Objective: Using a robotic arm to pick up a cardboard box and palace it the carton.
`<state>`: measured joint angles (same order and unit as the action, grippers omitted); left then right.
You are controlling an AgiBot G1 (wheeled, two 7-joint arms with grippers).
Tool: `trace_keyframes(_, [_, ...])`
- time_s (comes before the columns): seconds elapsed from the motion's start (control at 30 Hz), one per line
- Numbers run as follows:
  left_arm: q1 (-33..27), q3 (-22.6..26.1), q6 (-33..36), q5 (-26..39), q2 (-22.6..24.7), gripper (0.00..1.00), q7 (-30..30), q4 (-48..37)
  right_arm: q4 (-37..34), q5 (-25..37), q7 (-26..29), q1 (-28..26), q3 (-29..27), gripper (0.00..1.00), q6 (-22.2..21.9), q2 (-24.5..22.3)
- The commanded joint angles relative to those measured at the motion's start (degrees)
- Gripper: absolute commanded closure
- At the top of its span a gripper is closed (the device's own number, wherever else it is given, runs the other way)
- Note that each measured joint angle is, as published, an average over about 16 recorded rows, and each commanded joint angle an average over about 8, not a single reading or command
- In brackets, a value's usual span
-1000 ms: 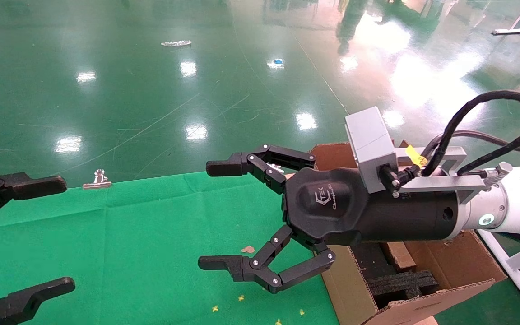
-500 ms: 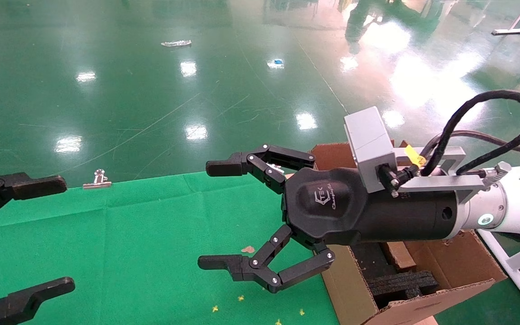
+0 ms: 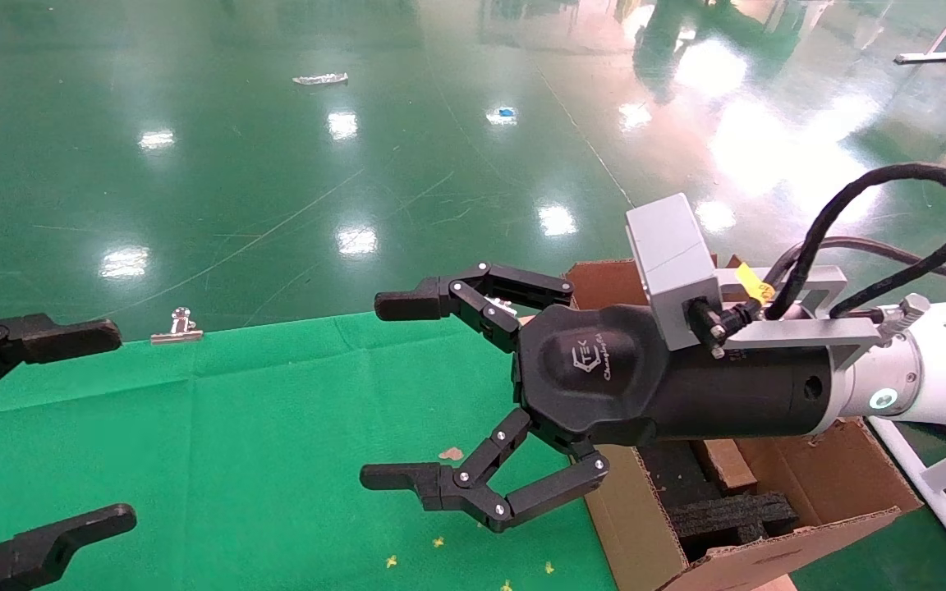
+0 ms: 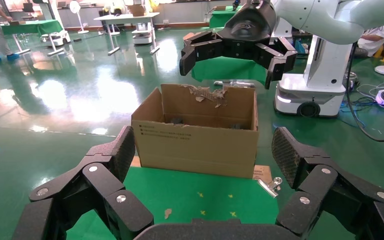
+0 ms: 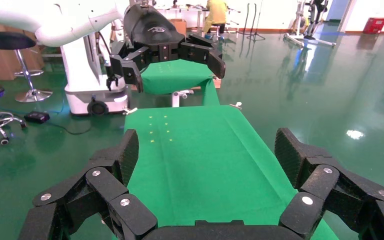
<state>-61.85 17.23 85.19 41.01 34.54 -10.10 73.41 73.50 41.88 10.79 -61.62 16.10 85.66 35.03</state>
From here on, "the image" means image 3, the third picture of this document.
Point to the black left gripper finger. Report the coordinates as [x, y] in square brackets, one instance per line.
[71, 338]
[71, 529]

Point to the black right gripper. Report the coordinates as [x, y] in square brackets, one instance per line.
[604, 386]

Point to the small brown cardboard box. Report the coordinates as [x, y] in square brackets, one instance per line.
[727, 468]

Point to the small cardboard scrap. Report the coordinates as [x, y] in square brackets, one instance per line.
[451, 453]

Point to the large open cardboard carton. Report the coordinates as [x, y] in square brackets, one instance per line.
[818, 484]

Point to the silver binder clip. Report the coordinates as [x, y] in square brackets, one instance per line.
[503, 306]
[177, 332]

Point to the green table cloth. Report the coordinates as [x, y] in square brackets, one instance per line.
[235, 451]

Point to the black foam insert block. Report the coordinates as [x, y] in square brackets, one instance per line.
[736, 517]

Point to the white crumpled floor litter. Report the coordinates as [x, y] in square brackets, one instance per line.
[319, 79]

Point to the white stand base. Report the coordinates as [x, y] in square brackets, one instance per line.
[923, 57]

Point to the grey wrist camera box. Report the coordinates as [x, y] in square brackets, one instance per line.
[670, 254]

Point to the grey metal camera bracket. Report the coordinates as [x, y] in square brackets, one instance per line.
[801, 332]

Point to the white pipe frame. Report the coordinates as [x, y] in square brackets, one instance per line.
[941, 501]

